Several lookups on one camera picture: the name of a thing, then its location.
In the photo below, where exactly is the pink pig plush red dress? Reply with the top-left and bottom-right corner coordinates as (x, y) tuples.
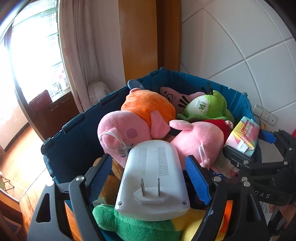
(169, 119), (233, 170)

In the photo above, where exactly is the green frog plush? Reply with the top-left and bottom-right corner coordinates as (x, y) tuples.
(177, 82), (235, 124)

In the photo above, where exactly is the white plug-in adapter device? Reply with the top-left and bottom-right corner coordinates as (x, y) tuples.
(115, 140), (190, 221)

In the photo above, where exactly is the pink pig plush orange dress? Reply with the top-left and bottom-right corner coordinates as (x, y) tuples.
(97, 88), (176, 167)

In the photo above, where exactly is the white blue medicine box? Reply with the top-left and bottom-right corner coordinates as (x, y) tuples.
(211, 152), (239, 178)

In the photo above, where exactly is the person's right hand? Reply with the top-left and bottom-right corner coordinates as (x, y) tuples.
(280, 204), (296, 224)

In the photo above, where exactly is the brown bear plush striped shirt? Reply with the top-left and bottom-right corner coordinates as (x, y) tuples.
(251, 114), (266, 131)

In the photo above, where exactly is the small pink white box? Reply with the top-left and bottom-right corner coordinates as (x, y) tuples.
(224, 116), (260, 157)

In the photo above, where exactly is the green plush toy in crate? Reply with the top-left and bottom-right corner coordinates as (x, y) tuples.
(92, 204), (182, 241)

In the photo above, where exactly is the yellow orange plush toy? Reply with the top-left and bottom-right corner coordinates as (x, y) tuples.
(171, 200), (233, 240)

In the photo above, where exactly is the blue plastic storage crate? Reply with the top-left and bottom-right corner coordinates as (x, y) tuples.
(40, 67), (261, 241)

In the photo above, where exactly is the pink starfish plush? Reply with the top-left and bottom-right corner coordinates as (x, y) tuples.
(159, 87), (205, 114)

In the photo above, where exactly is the dark wooden low cabinet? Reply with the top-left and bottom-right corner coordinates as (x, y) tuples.
(29, 90), (79, 140)

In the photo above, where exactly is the white pink window curtain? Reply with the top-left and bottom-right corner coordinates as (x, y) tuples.
(58, 0), (110, 113)

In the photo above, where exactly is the white wall socket panel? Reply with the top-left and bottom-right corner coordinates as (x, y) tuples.
(253, 104), (278, 126)

